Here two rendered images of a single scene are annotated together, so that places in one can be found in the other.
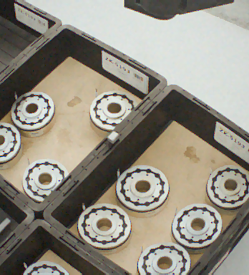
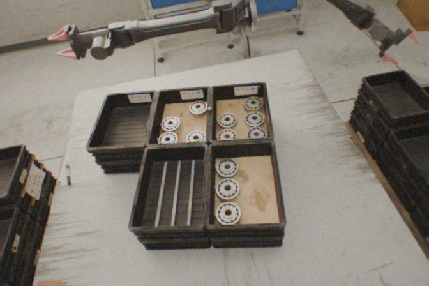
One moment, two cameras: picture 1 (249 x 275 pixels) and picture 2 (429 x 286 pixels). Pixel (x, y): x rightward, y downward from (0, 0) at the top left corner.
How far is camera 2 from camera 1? 0.61 m
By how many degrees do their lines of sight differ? 21
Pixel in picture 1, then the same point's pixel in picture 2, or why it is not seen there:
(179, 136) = (222, 103)
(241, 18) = not seen: hidden behind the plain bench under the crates
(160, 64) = not seen: hidden behind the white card
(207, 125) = (230, 92)
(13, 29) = (131, 108)
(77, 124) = (189, 119)
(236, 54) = (212, 76)
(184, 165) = (232, 108)
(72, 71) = (171, 107)
